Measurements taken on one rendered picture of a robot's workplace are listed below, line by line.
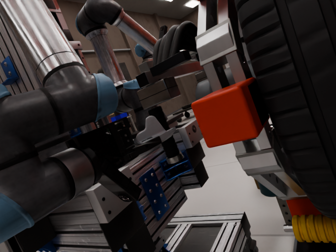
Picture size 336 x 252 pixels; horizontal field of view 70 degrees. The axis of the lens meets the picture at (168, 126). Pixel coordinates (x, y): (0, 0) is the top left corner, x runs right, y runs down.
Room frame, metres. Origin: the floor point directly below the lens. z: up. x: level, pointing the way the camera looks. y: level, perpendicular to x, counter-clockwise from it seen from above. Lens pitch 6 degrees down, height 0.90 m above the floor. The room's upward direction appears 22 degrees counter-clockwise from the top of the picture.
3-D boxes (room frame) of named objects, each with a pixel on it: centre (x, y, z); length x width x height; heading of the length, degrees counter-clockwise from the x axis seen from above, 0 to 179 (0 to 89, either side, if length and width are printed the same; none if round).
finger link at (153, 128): (0.49, 0.03, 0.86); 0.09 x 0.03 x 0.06; 108
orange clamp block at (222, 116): (0.35, -0.09, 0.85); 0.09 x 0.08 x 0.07; 144
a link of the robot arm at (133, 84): (1.13, 0.07, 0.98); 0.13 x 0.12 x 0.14; 41
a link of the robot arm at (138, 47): (1.40, -0.05, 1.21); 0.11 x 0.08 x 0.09; 131
